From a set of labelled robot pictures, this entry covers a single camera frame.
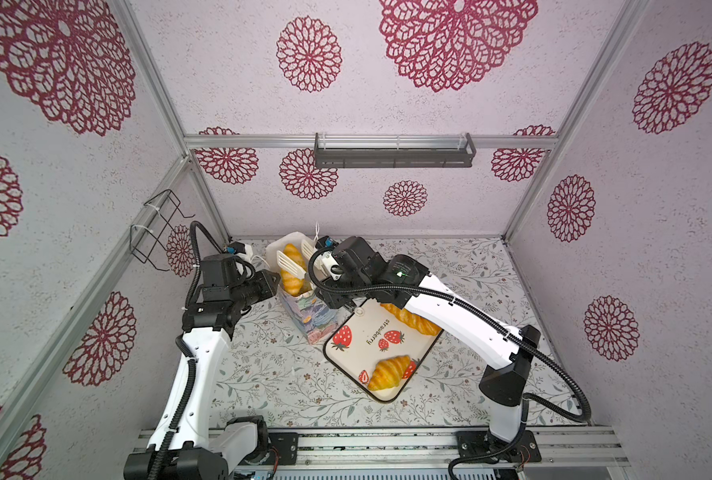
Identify white floral paper bag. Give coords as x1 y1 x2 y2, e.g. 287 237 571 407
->
261 232 344 344

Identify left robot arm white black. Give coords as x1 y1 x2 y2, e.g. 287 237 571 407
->
123 243 280 479

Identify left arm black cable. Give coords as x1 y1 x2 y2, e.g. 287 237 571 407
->
145 220 258 480

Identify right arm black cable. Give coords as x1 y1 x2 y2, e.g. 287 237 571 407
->
307 245 592 480

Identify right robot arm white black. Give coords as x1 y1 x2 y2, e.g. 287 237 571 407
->
308 236 540 444

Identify large fake croissant bottom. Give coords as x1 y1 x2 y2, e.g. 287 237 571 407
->
367 355 412 391

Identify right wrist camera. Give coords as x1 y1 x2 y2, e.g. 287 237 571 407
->
315 236 339 250

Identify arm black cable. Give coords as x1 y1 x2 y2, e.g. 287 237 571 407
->
145 220 258 480
307 245 592 480

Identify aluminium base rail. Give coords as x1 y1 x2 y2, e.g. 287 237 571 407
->
236 426 631 479

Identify white strawberry tray black rim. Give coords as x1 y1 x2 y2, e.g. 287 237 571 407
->
323 300 442 403

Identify black wall shelf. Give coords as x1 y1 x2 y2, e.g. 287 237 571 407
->
313 134 477 169

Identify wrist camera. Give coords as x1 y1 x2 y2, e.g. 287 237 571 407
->
315 236 339 250
224 241 254 262

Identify white plastic steel tongs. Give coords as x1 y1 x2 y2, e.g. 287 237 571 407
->
276 237 315 280

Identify black wire wall rack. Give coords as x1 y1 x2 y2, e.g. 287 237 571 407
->
127 189 194 272

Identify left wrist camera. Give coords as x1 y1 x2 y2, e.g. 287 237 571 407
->
224 241 254 262

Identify long twisted fake bread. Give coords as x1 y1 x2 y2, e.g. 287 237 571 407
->
381 304 442 336

